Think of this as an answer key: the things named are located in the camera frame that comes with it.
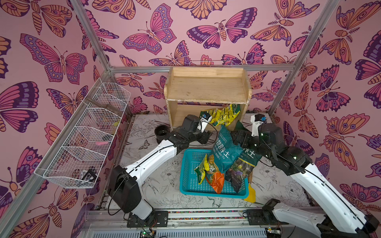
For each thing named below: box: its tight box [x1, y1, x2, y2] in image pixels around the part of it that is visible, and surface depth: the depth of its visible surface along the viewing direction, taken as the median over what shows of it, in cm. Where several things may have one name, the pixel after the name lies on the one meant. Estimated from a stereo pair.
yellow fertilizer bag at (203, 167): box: [194, 153, 210, 185], surface depth 83 cm
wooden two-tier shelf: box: [164, 66, 253, 128], surface depth 78 cm
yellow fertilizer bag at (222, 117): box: [199, 103, 241, 127], surface depth 84 cm
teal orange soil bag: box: [205, 124, 245, 194], surface depth 75 cm
